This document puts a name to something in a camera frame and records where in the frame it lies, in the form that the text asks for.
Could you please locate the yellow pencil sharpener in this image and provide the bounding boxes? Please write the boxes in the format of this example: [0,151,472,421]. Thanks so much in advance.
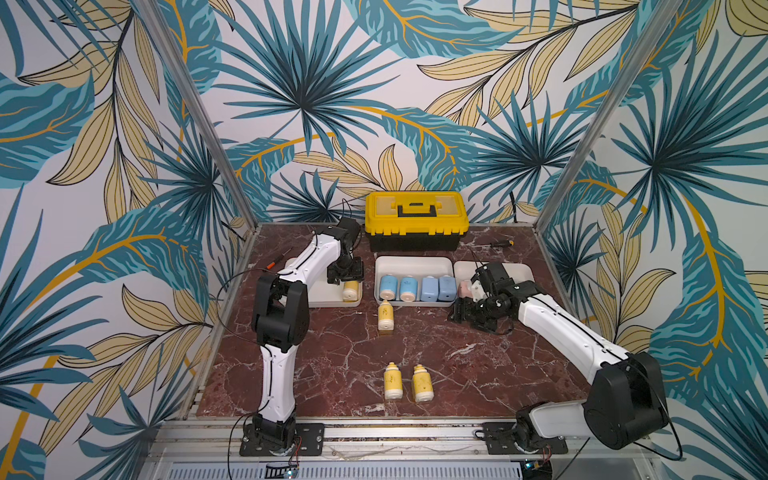
[342,281,359,302]
[377,300,395,334]
[412,364,434,403]
[384,362,404,401]

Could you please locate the blue pencil sharpener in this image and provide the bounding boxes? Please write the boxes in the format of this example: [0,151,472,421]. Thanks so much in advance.
[419,276,439,303]
[399,276,419,302]
[379,275,399,301]
[438,275,458,302]

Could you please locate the blue pencil sharpener bottom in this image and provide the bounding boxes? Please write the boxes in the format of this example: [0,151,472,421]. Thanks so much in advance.
[419,276,439,303]

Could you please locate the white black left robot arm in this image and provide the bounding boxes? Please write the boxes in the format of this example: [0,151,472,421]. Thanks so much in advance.
[252,218,364,453]

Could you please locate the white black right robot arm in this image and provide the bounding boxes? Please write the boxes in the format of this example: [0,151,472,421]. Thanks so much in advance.
[449,261,671,454]

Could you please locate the white left storage tray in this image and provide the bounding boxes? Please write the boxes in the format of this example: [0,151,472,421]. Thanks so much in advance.
[278,253,363,308]

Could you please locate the white storage tray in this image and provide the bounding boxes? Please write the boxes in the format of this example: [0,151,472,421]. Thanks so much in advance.
[278,253,363,308]
[453,261,534,302]
[373,256,454,307]

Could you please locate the white right storage tray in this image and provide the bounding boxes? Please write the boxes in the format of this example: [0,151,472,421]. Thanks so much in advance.
[453,261,534,302]

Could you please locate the white middle storage tray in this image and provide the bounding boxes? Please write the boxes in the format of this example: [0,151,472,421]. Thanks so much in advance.
[373,256,454,307]

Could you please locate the yellow black toolbox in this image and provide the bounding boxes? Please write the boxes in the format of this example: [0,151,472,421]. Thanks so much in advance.
[364,191,470,252]

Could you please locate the red black screwdriver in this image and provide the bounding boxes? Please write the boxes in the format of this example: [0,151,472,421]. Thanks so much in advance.
[263,247,293,271]

